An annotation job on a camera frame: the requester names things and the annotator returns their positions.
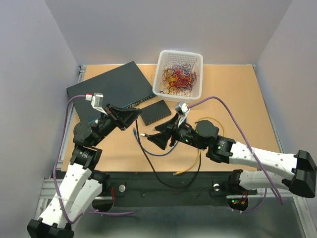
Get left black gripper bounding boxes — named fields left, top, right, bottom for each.
left=91, top=102, right=142, bottom=147

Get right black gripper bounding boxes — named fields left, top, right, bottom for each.
left=147, top=112, right=207, bottom=151

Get small black network switch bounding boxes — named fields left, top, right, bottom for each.
left=141, top=100, right=171, bottom=126

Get black ethernet cable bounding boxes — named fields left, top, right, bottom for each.
left=135, top=119, right=202, bottom=189

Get yellow ethernet cable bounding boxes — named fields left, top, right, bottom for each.
left=172, top=117, right=225, bottom=176

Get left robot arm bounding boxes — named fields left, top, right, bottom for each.
left=27, top=105, right=141, bottom=238

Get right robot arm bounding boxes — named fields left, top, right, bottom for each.
left=148, top=116, right=317, bottom=198

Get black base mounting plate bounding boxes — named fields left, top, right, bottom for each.
left=93, top=172, right=257, bottom=208

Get white plastic basket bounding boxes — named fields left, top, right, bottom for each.
left=153, top=50, right=204, bottom=104

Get blue ethernet cable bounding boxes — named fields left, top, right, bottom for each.
left=132, top=127, right=179, bottom=157

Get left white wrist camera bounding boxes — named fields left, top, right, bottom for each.
left=85, top=93, right=106, bottom=114

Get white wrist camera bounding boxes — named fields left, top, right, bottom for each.
left=174, top=102, right=190, bottom=127
left=85, top=93, right=106, bottom=114

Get large dark network switch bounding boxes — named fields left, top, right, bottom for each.
left=66, top=61, right=158, bottom=124

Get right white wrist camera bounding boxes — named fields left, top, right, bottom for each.
left=174, top=102, right=190, bottom=127

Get tangled colourful wires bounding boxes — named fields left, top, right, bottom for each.
left=158, top=61, right=200, bottom=96

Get aluminium frame rail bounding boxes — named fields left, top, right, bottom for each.
left=40, top=178, right=299, bottom=199

